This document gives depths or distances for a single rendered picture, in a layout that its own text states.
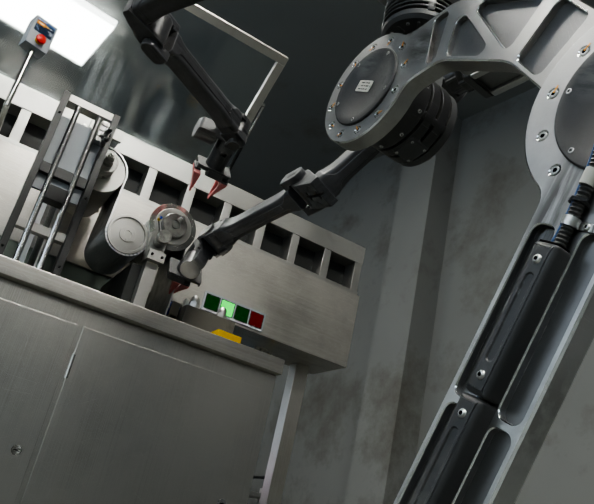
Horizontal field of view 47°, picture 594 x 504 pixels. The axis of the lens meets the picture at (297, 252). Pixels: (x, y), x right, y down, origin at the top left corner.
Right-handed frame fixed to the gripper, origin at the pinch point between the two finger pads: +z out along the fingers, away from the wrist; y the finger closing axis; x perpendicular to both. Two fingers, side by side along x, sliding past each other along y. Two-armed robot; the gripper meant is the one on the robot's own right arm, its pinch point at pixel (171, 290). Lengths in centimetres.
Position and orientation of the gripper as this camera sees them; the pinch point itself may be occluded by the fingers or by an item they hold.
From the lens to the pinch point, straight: 206.5
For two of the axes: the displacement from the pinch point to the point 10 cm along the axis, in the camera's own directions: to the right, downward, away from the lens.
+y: 8.4, 3.7, 4.0
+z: -5.4, 6.8, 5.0
